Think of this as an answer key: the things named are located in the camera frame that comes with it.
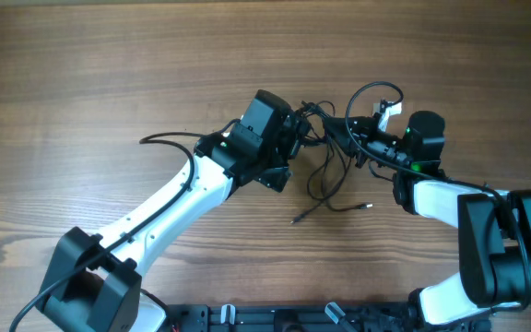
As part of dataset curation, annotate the thin black audio cable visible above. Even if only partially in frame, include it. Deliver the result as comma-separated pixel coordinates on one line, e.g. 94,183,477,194
290,133,373,225

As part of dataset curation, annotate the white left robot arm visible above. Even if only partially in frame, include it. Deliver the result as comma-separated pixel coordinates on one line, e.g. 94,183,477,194
33,89,310,331

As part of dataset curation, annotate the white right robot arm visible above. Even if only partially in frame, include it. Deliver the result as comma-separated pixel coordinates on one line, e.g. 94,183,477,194
323,111,531,331

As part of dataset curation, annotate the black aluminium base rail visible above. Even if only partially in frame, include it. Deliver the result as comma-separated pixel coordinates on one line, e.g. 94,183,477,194
160,302,492,332

